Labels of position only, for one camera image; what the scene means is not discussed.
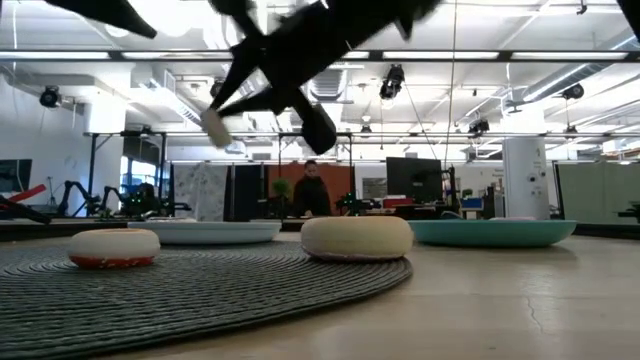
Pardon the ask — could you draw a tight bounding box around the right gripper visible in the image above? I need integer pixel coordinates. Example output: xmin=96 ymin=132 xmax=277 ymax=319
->
xmin=199 ymin=0 xmax=444 ymax=156

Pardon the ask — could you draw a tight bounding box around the cream round pastry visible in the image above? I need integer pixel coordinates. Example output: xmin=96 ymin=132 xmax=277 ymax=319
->
xmin=300 ymin=215 xmax=415 ymax=263

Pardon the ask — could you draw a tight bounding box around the red iced donut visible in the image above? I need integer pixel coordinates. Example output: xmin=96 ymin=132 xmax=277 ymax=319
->
xmin=68 ymin=228 xmax=162 ymax=270

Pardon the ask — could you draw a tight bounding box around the potted green plant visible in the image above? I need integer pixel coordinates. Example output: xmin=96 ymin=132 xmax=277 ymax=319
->
xmin=271 ymin=178 xmax=293 ymax=219

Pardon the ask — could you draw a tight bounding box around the person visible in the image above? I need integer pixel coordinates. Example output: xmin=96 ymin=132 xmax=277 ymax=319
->
xmin=292 ymin=159 xmax=333 ymax=219

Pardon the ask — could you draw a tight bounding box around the orange partition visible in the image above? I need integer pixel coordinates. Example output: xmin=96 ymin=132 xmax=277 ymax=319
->
xmin=266 ymin=163 xmax=354 ymax=217

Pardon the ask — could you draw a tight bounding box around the white patterned curtain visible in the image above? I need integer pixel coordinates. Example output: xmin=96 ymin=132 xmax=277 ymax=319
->
xmin=172 ymin=163 xmax=229 ymax=222

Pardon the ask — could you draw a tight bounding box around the green lit background device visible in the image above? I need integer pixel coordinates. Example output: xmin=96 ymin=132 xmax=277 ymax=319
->
xmin=334 ymin=192 xmax=382 ymax=217

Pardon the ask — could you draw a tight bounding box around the white plate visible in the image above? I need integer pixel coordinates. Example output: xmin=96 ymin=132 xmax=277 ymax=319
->
xmin=127 ymin=220 xmax=283 ymax=246

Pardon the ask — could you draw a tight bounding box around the background robot with green lights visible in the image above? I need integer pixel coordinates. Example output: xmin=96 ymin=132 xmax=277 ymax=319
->
xmin=102 ymin=182 xmax=161 ymax=219

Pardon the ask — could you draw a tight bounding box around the black monitor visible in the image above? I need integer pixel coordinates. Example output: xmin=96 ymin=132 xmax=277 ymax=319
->
xmin=385 ymin=156 xmax=444 ymax=204

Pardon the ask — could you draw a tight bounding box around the round grey woven placemat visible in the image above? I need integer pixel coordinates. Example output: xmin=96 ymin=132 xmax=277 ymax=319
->
xmin=0 ymin=238 xmax=414 ymax=360

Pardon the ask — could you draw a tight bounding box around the red padded bar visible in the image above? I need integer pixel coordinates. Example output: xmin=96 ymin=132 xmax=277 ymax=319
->
xmin=0 ymin=183 xmax=47 ymax=206

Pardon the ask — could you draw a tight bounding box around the teal plate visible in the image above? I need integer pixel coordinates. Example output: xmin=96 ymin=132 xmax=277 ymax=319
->
xmin=407 ymin=218 xmax=578 ymax=249

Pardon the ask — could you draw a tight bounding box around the white cylindrical column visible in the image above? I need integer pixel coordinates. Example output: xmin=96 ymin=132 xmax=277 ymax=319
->
xmin=501 ymin=137 xmax=552 ymax=221

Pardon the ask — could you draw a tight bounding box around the grey ceiling pipe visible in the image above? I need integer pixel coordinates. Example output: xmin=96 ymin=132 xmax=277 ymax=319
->
xmin=504 ymin=29 xmax=640 ymax=116

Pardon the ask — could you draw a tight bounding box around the green partition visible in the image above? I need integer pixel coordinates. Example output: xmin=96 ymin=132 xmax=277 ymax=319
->
xmin=556 ymin=162 xmax=640 ymax=225

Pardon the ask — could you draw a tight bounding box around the silver ventilation duct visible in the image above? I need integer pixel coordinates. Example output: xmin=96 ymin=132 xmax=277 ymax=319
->
xmin=307 ymin=69 xmax=351 ymax=104

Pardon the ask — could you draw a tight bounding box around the black gantry frame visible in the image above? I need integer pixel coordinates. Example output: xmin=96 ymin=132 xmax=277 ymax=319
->
xmin=82 ymin=130 xmax=169 ymax=217

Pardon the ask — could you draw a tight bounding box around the wall mounted screen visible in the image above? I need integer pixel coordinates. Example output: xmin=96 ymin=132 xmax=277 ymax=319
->
xmin=0 ymin=158 xmax=33 ymax=194

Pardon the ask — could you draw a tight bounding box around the black table edge rail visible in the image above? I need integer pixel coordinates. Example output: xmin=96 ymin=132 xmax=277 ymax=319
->
xmin=0 ymin=218 xmax=640 ymax=242

